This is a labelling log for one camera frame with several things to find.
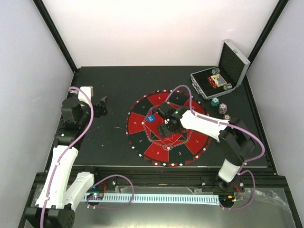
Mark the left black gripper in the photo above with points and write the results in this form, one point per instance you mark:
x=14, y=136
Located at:
x=98, y=113

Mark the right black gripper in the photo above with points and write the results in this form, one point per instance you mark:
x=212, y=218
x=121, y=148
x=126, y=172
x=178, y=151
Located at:
x=165, y=132

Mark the blue small blind button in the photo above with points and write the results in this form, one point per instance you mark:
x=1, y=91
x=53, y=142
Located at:
x=150, y=118

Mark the grey white chip stack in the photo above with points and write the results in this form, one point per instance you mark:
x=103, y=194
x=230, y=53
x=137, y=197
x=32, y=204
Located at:
x=222, y=108

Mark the brown chip stack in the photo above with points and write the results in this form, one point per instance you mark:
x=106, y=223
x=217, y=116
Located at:
x=227, y=117

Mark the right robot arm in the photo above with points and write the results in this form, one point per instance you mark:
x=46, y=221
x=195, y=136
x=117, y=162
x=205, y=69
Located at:
x=236, y=143

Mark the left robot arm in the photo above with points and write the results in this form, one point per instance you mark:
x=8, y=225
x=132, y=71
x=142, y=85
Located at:
x=57, y=202

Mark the round red black poker mat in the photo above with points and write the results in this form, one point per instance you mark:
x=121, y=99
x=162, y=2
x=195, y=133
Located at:
x=156, y=138

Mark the green chip stack on table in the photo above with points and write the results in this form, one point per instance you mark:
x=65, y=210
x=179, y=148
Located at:
x=215, y=102

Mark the aluminium poker case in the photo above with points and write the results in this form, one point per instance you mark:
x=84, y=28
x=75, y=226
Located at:
x=233, y=66

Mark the red dice in case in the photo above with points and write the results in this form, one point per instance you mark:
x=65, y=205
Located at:
x=211, y=82

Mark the pyramid card box in case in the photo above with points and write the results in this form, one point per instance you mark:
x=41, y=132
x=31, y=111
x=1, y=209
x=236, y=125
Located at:
x=218, y=80

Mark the green chip stack case front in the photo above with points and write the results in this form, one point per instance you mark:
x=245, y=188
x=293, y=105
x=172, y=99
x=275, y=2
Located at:
x=227, y=87

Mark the green chip stack in case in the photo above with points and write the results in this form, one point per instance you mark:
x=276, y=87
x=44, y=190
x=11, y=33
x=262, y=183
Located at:
x=215, y=71

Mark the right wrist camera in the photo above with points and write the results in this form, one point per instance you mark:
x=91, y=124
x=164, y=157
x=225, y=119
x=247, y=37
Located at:
x=164, y=110

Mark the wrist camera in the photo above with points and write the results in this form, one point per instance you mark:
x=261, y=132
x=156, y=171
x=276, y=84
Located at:
x=164, y=110
x=87, y=91

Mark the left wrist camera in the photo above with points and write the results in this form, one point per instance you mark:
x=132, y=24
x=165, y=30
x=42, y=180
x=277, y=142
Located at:
x=87, y=91

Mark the white slotted cable duct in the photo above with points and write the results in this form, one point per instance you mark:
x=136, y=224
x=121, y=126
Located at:
x=151, y=198

